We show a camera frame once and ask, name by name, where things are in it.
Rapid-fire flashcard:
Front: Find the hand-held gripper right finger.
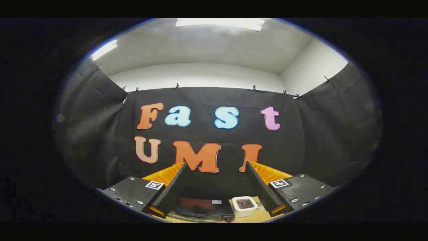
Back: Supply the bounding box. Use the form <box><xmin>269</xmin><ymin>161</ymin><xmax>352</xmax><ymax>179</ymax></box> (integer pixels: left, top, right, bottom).
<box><xmin>245</xmin><ymin>161</ymin><xmax>335</xmax><ymax>218</ymax></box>

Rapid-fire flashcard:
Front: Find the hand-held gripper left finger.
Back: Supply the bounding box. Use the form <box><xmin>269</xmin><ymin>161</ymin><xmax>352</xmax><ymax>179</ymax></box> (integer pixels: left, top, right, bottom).
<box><xmin>96</xmin><ymin>162</ymin><xmax>188</xmax><ymax>220</ymax></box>

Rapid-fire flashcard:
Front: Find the black toaster oven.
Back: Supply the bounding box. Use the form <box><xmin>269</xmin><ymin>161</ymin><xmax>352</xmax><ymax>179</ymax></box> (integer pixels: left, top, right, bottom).
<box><xmin>167</xmin><ymin>197</ymin><xmax>235</xmax><ymax>223</ymax></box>

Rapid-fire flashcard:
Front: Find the small white box device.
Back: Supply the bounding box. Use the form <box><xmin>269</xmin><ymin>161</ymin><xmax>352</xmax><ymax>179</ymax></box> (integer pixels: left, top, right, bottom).
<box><xmin>231</xmin><ymin>196</ymin><xmax>258</xmax><ymax>218</ymax></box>

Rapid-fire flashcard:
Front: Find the ceiling light panel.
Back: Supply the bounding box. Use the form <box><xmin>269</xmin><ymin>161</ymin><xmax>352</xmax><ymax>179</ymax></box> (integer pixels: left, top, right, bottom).
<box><xmin>91</xmin><ymin>39</ymin><xmax>118</xmax><ymax>61</ymax></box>
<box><xmin>176</xmin><ymin>18</ymin><xmax>265</xmax><ymax>32</ymax></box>

